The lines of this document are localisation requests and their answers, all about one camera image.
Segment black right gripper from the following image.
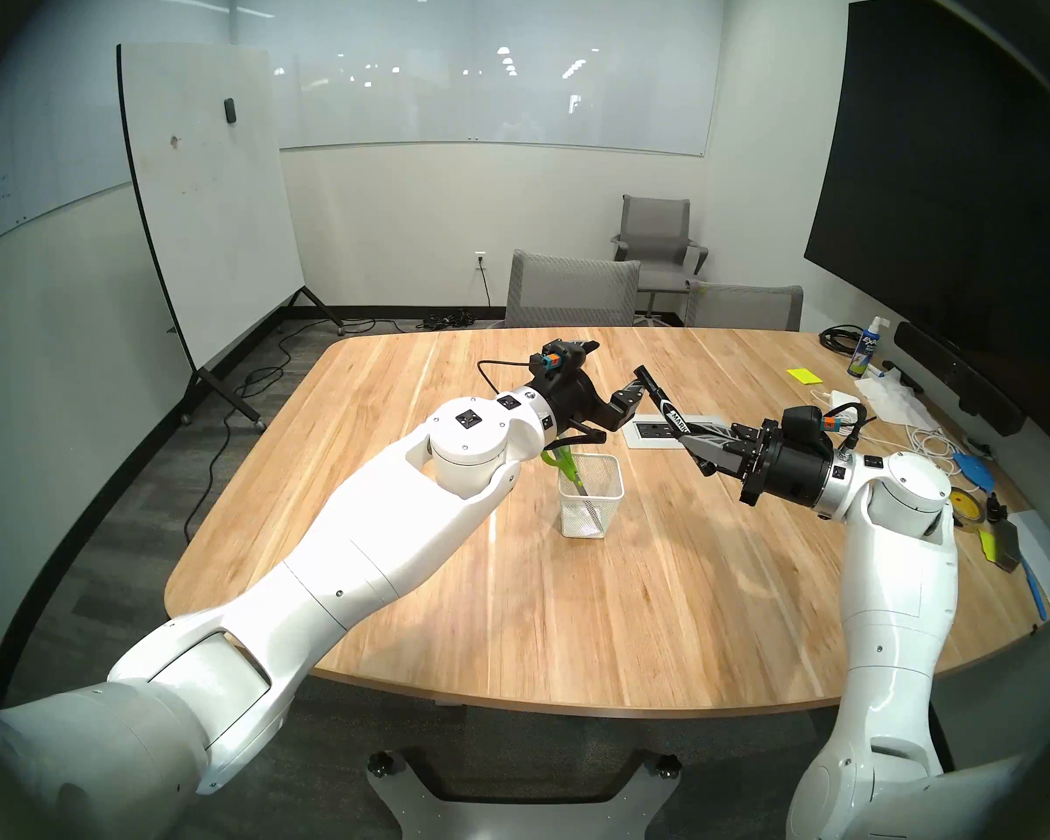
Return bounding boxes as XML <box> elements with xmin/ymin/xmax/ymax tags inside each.
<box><xmin>675</xmin><ymin>424</ymin><xmax>837</xmax><ymax>512</ymax></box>

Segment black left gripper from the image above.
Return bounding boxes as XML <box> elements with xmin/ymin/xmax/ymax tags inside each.
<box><xmin>528</xmin><ymin>339</ymin><xmax>658</xmax><ymax>451</ymax></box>

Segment black permanent marker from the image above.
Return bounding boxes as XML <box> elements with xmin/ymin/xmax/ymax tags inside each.
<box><xmin>633</xmin><ymin>366</ymin><xmax>720</xmax><ymax>465</ymax></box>

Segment green handled scissors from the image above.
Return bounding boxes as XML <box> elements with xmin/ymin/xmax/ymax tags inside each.
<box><xmin>541</xmin><ymin>443</ymin><xmax>594</xmax><ymax>502</ymax></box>

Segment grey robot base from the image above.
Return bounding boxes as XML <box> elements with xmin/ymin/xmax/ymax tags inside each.
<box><xmin>366</xmin><ymin>746</ymin><xmax>683</xmax><ymax>840</ymax></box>

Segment white mesh pen holder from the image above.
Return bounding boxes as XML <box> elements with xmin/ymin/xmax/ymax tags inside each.
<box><xmin>557</xmin><ymin>452</ymin><xmax>624</xmax><ymax>538</ymax></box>

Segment silver table power outlet panel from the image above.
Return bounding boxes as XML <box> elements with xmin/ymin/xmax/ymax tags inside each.
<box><xmin>621</xmin><ymin>413</ymin><xmax>727</xmax><ymax>451</ymax></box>

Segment grey mesh office chair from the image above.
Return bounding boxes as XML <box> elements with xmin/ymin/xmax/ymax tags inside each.
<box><xmin>684</xmin><ymin>280</ymin><xmax>804</xmax><ymax>333</ymax></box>
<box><xmin>505</xmin><ymin>249</ymin><xmax>642</xmax><ymax>329</ymax></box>

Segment grey office chair with armrests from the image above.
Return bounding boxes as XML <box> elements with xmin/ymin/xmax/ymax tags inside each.
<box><xmin>611</xmin><ymin>194</ymin><xmax>710</xmax><ymax>325</ymax></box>

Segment whiteboard cleaner spray bottle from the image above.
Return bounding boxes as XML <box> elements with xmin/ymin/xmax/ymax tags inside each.
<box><xmin>847</xmin><ymin>315</ymin><xmax>890</xmax><ymax>379</ymax></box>

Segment black video sound bar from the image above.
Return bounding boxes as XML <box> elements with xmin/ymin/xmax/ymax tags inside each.
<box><xmin>892</xmin><ymin>321</ymin><xmax>1027</xmax><ymax>438</ymax></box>

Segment blue flat disc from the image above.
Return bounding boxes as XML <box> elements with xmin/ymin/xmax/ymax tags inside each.
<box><xmin>952</xmin><ymin>449</ymin><xmax>1000</xmax><ymax>491</ymax></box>

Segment yellow and black pad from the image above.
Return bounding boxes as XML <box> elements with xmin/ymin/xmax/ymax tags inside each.
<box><xmin>978</xmin><ymin>519</ymin><xmax>1025</xmax><ymax>574</ymax></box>

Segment white paper sheet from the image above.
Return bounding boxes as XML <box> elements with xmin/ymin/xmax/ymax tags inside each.
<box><xmin>1006</xmin><ymin>509</ymin><xmax>1050</xmax><ymax>616</ymax></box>

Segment blue stick tool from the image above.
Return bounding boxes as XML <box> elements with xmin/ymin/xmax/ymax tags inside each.
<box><xmin>1019</xmin><ymin>558</ymin><xmax>1050</xmax><ymax>622</ymax></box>

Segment rolling white whiteboard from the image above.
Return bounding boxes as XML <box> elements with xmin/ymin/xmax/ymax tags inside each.
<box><xmin>116</xmin><ymin>42</ymin><xmax>347</xmax><ymax>432</ymax></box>

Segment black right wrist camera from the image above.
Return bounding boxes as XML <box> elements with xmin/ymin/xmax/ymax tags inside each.
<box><xmin>780</xmin><ymin>407</ymin><xmax>841</xmax><ymax>452</ymax></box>

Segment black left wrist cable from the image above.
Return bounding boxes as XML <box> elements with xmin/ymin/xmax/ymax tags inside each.
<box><xmin>476</xmin><ymin>359</ymin><xmax>545</xmax><ymax>399</ymax></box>

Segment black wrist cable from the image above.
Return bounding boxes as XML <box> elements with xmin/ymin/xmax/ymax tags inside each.
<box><xmin>829</xmin><ymin>403</ymin><xmax>876</xmax><ymax>452</ymax></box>
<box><xmin>476</xmin><ymin>359</ymin><xmax>545</xmax><ymax>399</ymax></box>

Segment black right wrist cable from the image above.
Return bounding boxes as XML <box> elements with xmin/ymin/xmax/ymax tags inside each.
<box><xmin>829</xmin><ymin>403</ymin><xmax>876</xmax><ymax>452</ymax></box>

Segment white charging cable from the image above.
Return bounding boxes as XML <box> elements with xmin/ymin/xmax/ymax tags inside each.
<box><xmin>809</xmin><ymin>388</ymin><xmax>972</xmax><ymax>494</ymax></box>

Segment wide glass wall whiteboard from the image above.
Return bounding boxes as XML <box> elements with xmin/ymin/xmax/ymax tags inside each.
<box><xmin>232</xmin><ymin>0</ymin><xmax>727</xmax><ymax>158</ymax></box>

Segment large black wall screen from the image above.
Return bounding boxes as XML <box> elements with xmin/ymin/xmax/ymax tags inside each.
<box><xmin>803</xmin><ymin>0</ymin><xmax>1050</xmax><ymax>450</ymax></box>

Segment long black floor cable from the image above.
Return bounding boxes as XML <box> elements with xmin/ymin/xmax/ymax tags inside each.
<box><xmin>179</xmin><ymin>318</ymin><xmax>377</xmax><ymax>546</ymax></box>

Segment wall whiteboard with blue writing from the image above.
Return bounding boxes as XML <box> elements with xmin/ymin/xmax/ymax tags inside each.
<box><xmin>0</xmin><ymin>0</ymin><xmax>233</xmax><ymax>260</ymax></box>

